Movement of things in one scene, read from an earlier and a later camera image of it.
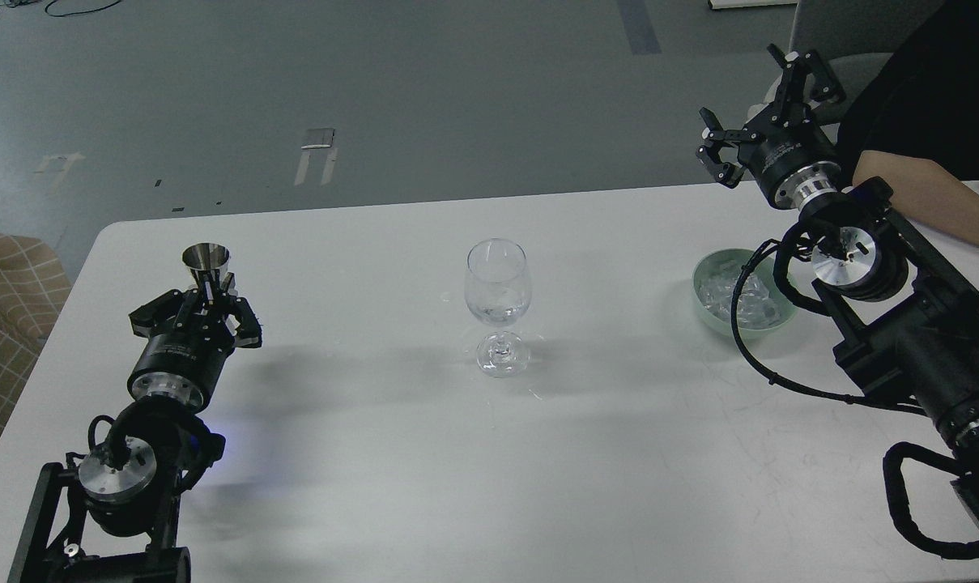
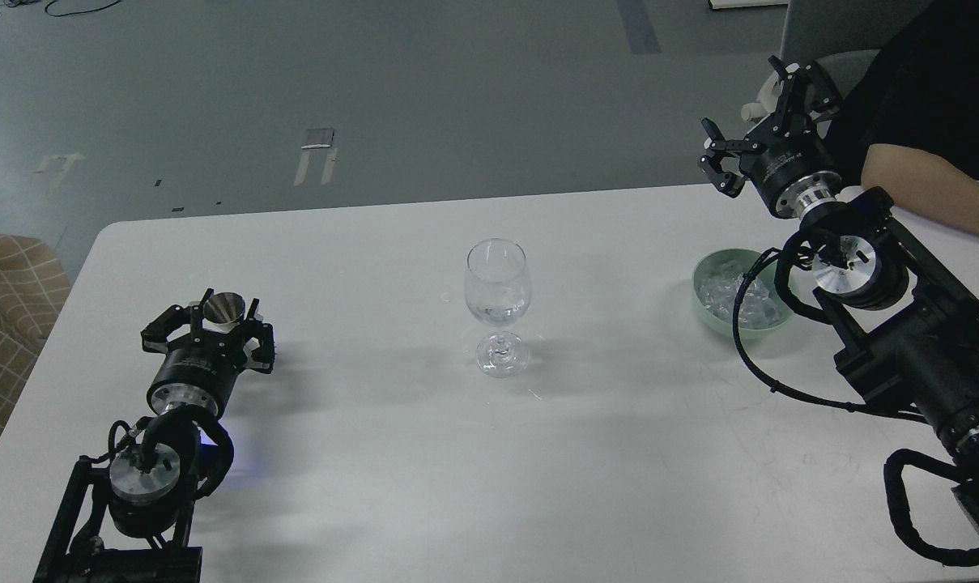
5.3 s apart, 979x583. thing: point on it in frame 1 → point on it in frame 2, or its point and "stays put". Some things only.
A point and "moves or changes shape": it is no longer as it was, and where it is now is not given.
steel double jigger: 206,257 moves or changes shape
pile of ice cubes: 756,306 stays put
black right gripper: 791,154 stays put
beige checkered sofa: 19,285 stays put
